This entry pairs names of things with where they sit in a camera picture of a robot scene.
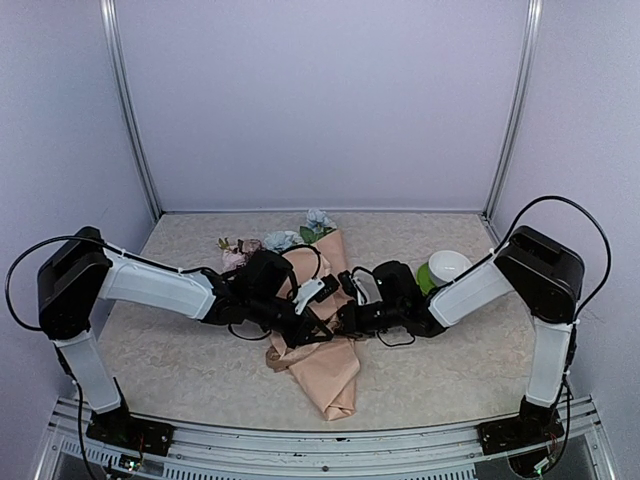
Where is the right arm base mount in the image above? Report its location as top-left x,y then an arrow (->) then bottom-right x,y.
477,396 -> 564,455

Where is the front aluminium rail base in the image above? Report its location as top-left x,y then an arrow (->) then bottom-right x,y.
29,397 -> 620,479

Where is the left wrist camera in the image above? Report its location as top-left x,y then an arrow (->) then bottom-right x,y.
293,274 -> 340,315

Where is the tan ribbon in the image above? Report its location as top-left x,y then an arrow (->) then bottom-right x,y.
264,339 -> 351,375

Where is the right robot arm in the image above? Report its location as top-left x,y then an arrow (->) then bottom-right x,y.
337,226 -> 585,444

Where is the white ceramic bowl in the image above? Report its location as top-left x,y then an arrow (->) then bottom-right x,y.
427,250 -> 472,287

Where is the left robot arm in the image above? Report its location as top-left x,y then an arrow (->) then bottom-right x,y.
37,227 -> 339,445

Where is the pink rose stem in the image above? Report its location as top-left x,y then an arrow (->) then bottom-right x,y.
218,238 -> 264,272

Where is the pink wrapping paper sheet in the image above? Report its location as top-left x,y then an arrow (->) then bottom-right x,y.
266,230 -> 360,421

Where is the right aluminium frame post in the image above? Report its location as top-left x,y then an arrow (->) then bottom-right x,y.
483,0 -> 544,223

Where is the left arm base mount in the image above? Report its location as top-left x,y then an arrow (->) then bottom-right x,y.
86,385 -> 175,457

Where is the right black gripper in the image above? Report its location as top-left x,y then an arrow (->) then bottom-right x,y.
324,299 -> 405,338

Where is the aluminium frame post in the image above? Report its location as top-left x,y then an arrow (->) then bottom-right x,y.
100,0 -> 163,223
483,0 -> 544,223

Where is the left aluminium frame post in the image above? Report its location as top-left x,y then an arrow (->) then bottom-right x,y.
100,0 -> 163,223

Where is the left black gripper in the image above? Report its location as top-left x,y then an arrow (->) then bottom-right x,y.
247,292 -> 333,349

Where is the green plate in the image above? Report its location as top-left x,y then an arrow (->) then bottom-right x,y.
416,263 -> 436,294

